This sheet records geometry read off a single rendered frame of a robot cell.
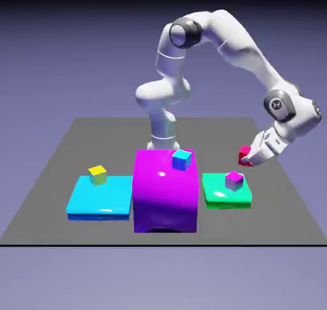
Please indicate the small red cube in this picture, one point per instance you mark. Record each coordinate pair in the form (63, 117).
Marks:
(244, 154)

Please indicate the large green box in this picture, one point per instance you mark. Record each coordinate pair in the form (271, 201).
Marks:
(224, 196)

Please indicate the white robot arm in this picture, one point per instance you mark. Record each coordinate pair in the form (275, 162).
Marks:
(235, 49)

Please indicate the small cyan cube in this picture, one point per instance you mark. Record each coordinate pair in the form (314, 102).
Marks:
(181, 159)

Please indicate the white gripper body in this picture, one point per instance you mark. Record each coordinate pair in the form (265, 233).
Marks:
(265, 146)

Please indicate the small magenta cube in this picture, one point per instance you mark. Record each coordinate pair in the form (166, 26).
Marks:
(234, 181)

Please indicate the small yellow cube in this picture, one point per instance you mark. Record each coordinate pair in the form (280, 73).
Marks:
(97, 174)

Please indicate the large cyan box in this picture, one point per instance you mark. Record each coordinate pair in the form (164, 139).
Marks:
(101, 196)

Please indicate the large magenta box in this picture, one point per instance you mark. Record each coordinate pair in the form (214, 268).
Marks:
(165, 189)

